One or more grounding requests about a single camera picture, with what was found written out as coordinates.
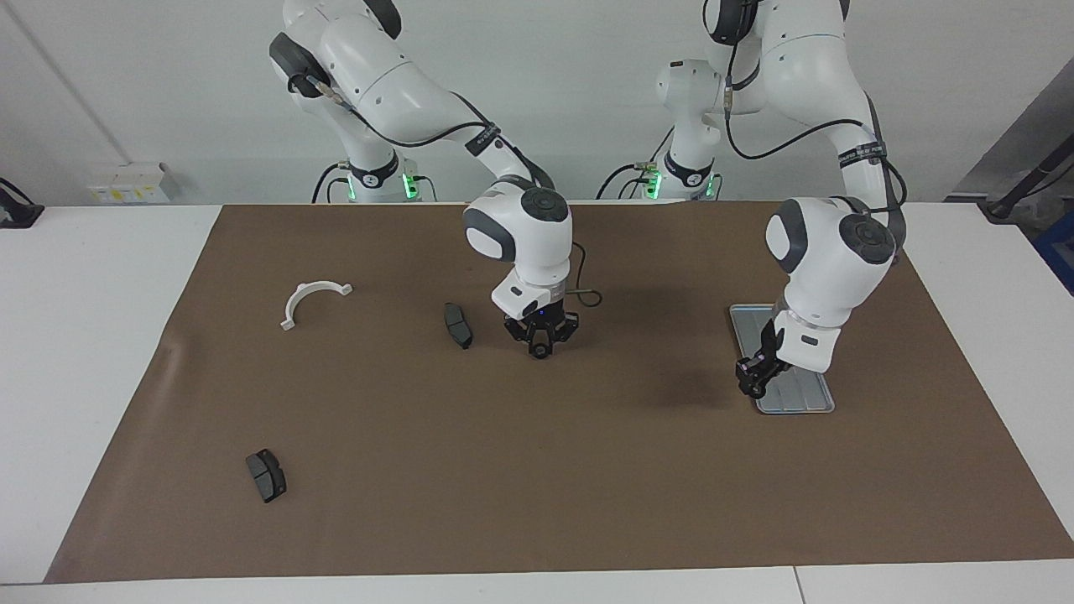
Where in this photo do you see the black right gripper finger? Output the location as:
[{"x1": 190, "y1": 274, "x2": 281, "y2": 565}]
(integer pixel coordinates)
[
  {"x1": 541, "y1": 316, "x2": 580, "y2": 361},
  {"x1": 503, "y1": 320, "x2": 543, "y2": 361}
]

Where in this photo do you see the silver metal tray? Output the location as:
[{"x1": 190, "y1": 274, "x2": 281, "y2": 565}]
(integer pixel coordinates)
[{"x1": 728, "y1": 304, "x2": 837, "y2": 415}]

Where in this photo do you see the slim dark grey brake pad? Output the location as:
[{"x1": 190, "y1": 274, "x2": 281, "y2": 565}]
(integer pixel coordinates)
[{"x1": 442, "y1": 302, "x2": 474, "y2": 351}]

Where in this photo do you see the brown table mat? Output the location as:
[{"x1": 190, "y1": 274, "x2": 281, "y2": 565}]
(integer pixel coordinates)
[{"x1": 44, "y1": 200, "x2": 1074, "y2": 584}]

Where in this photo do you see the wide dark grey brake pad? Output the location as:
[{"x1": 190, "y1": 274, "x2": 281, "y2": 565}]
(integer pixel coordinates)
[{"x1": 245, "y1": 449, "x2": 288, "y2": 504}]

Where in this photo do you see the blue crate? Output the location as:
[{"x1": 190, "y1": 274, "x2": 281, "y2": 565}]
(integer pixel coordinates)
[{"x1": 1034, "y1": 214, "x2": 1074, "y2": 296}]

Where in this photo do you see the black stand pole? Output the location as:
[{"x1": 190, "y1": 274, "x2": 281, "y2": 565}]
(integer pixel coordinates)
[{"x1": 982, "y1": 138, "x2": 1074, "y2": 223}]

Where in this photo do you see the black base cable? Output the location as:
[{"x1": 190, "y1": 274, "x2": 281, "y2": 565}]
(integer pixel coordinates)
[
  {"x1": 312, "y1": 161, "x2": 352, "y2": 204},
  {"x1": 596, "y1": 126, "x2": 676, "y2": 202}
]

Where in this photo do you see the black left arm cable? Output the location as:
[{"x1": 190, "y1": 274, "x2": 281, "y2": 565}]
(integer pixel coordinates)
[{"x1": 720, "y1": 0, "x2": 909, "y2": 253}]

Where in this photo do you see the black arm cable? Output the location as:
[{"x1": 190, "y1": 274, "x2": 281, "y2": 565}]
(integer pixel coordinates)
[
  {"x1": 289, "y1": 74, "x2": 603, "y2": 310},
  {"x1": 720, "y1": 0, "x2": 909, "y2": 253}
]

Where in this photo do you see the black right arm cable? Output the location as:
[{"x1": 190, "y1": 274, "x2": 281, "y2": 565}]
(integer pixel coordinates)
[{"x1": 289, "y1": 74, "x2": 603, "y2": 310}]

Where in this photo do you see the white curved plastic bracket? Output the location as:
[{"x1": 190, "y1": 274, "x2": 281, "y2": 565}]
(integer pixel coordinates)
[{"x1": 279, "y1": 281, "x2": 354, "y2": 332}]

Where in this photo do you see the white wall socket box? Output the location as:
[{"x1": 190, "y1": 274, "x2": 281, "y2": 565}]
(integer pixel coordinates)
[{"x1": 88, "y1": 162, "x2": 173, "y2": 205}]

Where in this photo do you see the black clamp mount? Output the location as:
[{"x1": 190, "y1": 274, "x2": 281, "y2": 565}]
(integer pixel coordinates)
[{"x1": 0, "y1": 178, "x2": 44, "y2": 229}]

